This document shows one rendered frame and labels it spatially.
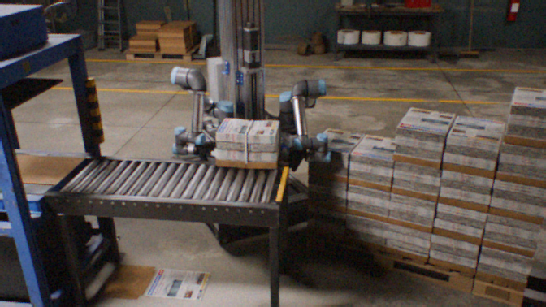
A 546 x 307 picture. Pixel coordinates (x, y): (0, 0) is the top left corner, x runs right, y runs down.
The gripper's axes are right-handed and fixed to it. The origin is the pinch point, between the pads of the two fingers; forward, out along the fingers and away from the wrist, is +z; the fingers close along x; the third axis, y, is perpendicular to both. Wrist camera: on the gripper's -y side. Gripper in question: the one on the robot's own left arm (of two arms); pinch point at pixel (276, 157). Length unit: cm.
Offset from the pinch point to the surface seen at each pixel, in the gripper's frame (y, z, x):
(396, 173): -4, -77, 7
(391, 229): -46, -78, 4
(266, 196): -3, -1, 55
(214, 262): -79, 44, 7
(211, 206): -5, 28, 67
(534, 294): -73, -165, 26
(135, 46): -9, 317, -563
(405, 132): 24, -79, 10
